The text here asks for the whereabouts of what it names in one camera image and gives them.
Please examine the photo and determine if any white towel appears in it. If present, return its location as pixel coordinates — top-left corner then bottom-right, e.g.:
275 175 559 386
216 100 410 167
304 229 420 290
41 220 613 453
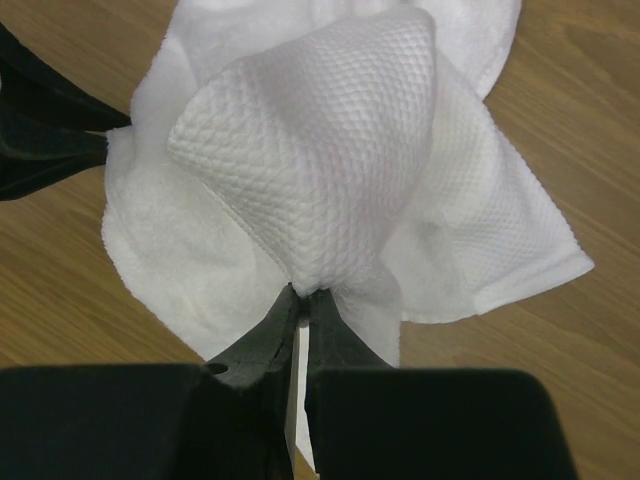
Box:
101 0 596 456

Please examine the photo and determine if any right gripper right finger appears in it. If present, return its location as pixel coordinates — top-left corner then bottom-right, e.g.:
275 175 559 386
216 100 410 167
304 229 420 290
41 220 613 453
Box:
305 291 578 479

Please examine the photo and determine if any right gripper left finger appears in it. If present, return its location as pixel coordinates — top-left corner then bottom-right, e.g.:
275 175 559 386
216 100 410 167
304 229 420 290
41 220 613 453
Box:
1 287 300 479

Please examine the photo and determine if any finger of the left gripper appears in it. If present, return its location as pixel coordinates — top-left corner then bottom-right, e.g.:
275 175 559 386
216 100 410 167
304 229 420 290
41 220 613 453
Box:
1 27 130 131
1 130 107 201

